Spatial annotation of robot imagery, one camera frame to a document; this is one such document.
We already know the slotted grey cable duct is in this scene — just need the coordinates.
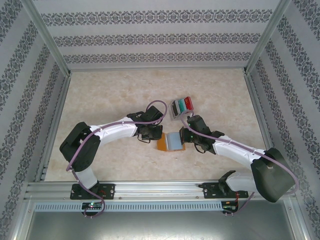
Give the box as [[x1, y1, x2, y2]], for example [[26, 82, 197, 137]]
[[33, 201, 223, 212]]

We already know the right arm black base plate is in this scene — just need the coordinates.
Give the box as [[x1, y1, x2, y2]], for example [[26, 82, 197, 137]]
[[203, 181, 250, 200]]

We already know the grey metal panel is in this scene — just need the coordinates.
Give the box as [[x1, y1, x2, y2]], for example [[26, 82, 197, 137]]
[[24, 211, 306, 240]]

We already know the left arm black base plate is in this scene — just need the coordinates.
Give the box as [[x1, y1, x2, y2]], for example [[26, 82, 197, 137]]
[[69, 183, 116, 200]]

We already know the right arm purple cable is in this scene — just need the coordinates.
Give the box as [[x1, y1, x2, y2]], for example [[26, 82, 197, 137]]
[[180, 113, 300, 216]]

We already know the clear acrylic card stand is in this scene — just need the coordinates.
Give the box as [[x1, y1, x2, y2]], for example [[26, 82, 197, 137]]
[[169, 96, 195, 123]]

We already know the aluminium mounting rail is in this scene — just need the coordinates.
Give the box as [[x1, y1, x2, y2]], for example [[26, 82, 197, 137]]
[[24, 181, 293, 201]]

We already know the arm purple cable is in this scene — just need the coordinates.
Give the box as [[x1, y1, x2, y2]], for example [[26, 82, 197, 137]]
[[180, 113, 300, 216], [66, 99, 168, 218]]

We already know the aluminium frame post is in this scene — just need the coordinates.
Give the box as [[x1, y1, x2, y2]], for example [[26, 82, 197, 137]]
[[21, 0, 73, 77], [242, 0, 294, 76]]

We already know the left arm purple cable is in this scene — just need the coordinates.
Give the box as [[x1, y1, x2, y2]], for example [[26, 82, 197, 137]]
[[66, 99, 168, 218]]

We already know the aluminium table edge rail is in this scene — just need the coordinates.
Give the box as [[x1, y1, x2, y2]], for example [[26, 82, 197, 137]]
[[67, 65, 248, 73], [242, 72, 286, 181], [33, 73, 73, 183]]

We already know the orange card holder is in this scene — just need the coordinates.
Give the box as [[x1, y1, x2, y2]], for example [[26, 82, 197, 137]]
[[156, 131, 187, 153]]

